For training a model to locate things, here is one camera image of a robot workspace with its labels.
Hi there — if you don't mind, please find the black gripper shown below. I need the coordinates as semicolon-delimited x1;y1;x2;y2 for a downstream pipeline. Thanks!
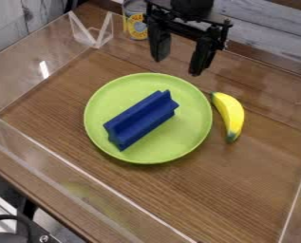
144;0;233;76

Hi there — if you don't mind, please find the yellow toy banana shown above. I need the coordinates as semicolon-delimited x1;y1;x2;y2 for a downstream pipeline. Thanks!
211;92;245;142

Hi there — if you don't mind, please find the green round plate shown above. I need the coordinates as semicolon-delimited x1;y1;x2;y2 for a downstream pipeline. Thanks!
84;73;213;164

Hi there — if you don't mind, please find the yellow labelled tin can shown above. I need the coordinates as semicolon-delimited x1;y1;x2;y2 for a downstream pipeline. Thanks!
122;0;147;41

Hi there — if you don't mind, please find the blue foam block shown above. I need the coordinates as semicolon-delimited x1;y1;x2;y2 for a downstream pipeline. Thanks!
103;90;179;151

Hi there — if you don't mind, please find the clear acrylic triangular bracket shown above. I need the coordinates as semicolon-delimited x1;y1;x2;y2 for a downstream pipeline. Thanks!
67;11;112;49

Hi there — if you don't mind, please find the clear acrylic front wall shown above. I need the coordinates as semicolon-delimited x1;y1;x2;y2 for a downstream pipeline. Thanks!
0;120;196;243

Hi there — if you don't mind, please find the black metal base bracket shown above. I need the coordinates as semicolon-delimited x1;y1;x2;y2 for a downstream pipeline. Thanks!
15;221;62;243

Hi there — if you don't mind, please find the black cable lower left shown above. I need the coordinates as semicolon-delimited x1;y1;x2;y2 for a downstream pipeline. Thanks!
0;214;36;243

